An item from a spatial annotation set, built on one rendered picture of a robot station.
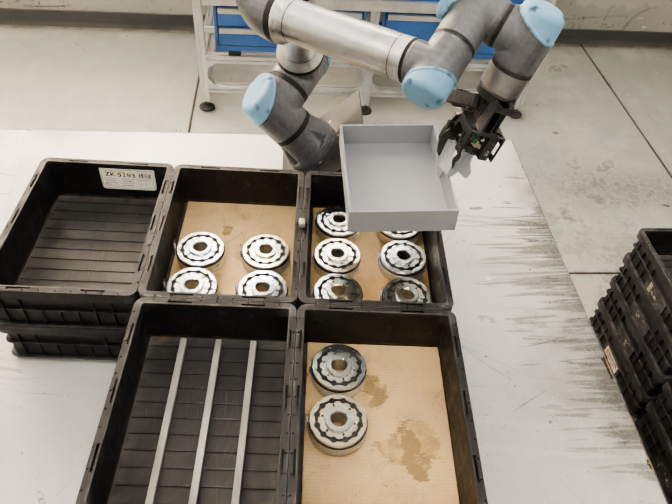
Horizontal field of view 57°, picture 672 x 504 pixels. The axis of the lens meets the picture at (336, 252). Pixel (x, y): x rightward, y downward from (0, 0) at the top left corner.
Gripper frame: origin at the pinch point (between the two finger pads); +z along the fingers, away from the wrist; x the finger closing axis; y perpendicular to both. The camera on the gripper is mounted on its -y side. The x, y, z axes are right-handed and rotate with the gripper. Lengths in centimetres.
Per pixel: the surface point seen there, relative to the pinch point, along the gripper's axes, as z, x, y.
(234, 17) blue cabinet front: 70, -25, -190
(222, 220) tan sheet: 37, -36, -15
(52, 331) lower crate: 48, -67, 14
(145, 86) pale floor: 131, -60, -212
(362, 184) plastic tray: 7.9, -14.3, -0.5
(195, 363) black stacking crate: 38, -41, 25
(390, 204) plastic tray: 6.4, -10.0, 5.9
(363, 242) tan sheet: 28.1, -5.2, -5.8
